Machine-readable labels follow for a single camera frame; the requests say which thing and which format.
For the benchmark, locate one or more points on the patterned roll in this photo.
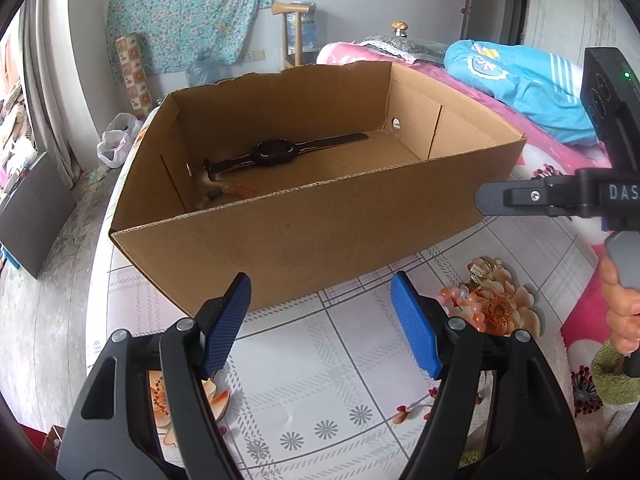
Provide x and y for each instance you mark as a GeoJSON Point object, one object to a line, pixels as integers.
{"type": "Point", "coordinates": [134, 76]}

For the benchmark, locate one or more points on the white plastic bag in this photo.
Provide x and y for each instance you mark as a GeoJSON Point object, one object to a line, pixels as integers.
{"type": "Point", "coordinates": [118, 139]}

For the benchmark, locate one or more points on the dark grey cabinet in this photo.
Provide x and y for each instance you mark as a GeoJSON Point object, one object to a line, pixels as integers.
{"type": "Point", "coordinates": [33, 215]}

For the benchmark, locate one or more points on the right hand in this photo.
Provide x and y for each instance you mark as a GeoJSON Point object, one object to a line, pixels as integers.
{"type": "Point", "coordinates": [623, 304]}

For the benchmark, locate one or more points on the green fuzzy sleeve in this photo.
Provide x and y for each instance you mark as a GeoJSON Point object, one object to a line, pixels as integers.
{"type": "Point", "coordinates": [613, 386]}

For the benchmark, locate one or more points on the black wrist watch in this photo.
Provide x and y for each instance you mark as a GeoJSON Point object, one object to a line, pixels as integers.
{"type": "Point", "coordinates": [276, 152]}

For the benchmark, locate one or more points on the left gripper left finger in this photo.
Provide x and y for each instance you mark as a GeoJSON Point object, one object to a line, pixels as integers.
{"type": "Point", "coordinates": [112, 431]}

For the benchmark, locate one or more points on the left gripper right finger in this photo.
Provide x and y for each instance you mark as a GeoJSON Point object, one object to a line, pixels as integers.
{"type": "Point", "coordinates": [530, 432]}

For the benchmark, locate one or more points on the pink floral blanket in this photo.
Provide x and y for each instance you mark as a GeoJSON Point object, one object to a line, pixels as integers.
{"type": "Point", "coordinates": [550, 159]}

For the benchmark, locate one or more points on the brown cardboard box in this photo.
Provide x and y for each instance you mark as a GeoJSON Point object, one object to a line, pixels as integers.
{"type": "Point", "coordinates": [327, 216]}

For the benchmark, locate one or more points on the teal floral wall cloth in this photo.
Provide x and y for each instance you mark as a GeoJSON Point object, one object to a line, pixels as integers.
{"type": "Point", "coordinates": [174, 33]}

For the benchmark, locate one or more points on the wooden stool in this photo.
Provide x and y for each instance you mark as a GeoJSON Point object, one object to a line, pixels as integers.
{"type": "Point", "coordinates": [298, 32]}

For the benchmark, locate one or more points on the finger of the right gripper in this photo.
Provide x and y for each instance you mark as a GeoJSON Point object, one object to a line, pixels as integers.
{"type": "Point", "coordinates": [549, 197]}

